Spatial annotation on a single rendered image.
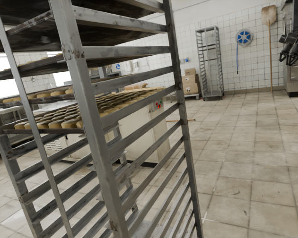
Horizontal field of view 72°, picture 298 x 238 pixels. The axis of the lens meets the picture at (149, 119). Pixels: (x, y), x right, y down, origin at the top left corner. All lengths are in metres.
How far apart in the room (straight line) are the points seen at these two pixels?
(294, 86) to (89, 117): 4.97
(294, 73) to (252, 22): 1.79
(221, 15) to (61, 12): 5.89
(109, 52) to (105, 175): 0.33
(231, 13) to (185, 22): 1.22
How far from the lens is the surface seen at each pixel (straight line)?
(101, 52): 0.58
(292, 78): 5.17
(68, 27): 0.48
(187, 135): 1.06
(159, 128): 2.36
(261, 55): 6.14
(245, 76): 6.20
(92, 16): 0.60
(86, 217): 1.17
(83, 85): 0.47
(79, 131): 0.55
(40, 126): 0.71
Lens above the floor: 1.17
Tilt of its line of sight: 14 degrees down
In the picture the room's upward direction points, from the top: 11 degrees counter-clockwise
